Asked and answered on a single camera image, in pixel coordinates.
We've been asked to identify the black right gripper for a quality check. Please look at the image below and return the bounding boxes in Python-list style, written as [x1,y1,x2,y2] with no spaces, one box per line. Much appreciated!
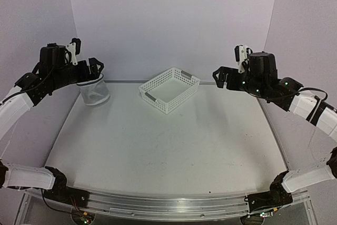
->
[213,67,266,99]

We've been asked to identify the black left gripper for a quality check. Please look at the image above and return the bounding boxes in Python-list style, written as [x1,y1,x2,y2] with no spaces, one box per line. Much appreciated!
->
[49,57,104,91]

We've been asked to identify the white mesh laundry bag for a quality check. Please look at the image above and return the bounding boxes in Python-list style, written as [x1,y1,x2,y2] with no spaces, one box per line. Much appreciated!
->
[76,73,110,106]

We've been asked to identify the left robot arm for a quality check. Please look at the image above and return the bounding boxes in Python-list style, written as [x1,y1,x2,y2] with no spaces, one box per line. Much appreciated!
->
[1,38,104,208]

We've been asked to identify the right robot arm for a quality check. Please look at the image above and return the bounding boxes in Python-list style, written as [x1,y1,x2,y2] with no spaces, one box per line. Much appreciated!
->
[212,52,336,213]

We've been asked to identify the white plastic basket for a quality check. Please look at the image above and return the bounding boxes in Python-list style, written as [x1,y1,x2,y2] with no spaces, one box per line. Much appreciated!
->
[139,67,200,114]

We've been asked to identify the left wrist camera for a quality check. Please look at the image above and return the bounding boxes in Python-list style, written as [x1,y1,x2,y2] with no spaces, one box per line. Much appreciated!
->
[66,38,82,65]

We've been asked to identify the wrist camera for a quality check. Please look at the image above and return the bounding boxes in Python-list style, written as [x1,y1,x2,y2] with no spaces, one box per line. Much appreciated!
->
[66,38,82,65]
[234,45,251,74]

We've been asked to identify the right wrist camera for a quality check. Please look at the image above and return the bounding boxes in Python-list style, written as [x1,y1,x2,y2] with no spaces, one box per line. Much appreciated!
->
[234,45,251,74]

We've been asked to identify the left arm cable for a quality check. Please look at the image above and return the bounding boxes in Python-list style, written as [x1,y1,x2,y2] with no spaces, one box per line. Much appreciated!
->
[31,48,74,96]

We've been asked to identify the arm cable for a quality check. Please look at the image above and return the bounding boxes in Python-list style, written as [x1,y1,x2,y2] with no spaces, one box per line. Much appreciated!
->
[263,86,329,104]
[31,48,74,96]

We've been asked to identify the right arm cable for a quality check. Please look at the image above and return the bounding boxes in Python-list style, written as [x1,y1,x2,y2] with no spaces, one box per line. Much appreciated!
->
[263,86,329,104]

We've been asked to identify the aluminium front rail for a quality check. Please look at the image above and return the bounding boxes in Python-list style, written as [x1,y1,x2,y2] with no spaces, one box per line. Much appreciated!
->
[25,188,309,217]

